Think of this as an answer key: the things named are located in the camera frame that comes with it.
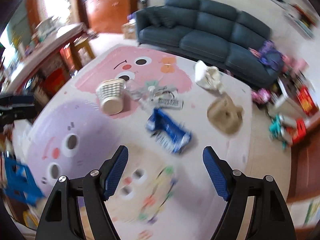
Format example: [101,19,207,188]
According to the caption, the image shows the dark blue sofa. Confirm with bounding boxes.
[135,0,284,89]

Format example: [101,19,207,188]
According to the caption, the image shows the wooden dining table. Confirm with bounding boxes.
[0,22,85,98]

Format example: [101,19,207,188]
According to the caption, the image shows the blue plastic stool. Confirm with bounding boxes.
[4,155,45,207]

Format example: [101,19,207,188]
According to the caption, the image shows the brown wooden door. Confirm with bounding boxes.
[287,120,320,203]

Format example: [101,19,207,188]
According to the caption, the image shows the pink basket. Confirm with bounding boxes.
[282,55,309,73]

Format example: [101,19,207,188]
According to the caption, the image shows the teal toy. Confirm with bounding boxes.
[269,114,293,148]

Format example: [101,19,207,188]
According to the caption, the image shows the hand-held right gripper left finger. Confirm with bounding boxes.
[35,145,129,240]

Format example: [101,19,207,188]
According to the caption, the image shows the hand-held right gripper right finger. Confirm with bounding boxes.
[202,146,297,240]

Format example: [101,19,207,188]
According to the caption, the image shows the blue milk carton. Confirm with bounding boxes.
[146,107,193,154]

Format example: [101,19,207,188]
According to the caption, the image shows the checked paper cup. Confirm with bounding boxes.
[96,78,125,115]

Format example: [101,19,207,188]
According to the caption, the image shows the pink toy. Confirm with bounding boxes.
[251,89,272,104]

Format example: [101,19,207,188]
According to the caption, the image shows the brown cardboard box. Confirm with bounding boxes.
[122,21,138,40]

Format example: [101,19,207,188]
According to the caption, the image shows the cartoon printed tablecloth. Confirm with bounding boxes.
[11,44,253,240]

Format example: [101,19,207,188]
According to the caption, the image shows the red bucket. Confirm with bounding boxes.
[44,67,67,95]

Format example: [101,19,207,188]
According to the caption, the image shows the small red box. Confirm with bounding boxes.
[286,119,308,144]

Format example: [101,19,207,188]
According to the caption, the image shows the purple bag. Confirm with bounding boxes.
[250,40,284,72]

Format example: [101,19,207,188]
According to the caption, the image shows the white low cabinet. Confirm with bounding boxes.
[274,79,304,110]

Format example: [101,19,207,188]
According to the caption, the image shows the tan paper bag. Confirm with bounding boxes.
[207,95,243,134]

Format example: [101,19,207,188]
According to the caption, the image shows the crumpled white paper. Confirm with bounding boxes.
[194,60,225,93]

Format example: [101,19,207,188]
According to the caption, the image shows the yellow wooden stool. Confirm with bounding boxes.
[71,39,95,68]

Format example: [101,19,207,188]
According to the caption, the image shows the red gift box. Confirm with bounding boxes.
[296,86,318,117]

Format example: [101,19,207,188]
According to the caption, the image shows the dark blue sofa pillow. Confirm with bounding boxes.
[147,12,175,29]

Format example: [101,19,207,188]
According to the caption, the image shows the clear plastic bag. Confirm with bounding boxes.
[126,80,184,110]

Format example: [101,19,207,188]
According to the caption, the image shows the colourful wall poster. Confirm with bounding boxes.
[282,0,316,39]

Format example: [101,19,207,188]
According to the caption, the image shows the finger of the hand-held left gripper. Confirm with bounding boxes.
[0,106,37,125]
[0,94,35,107]

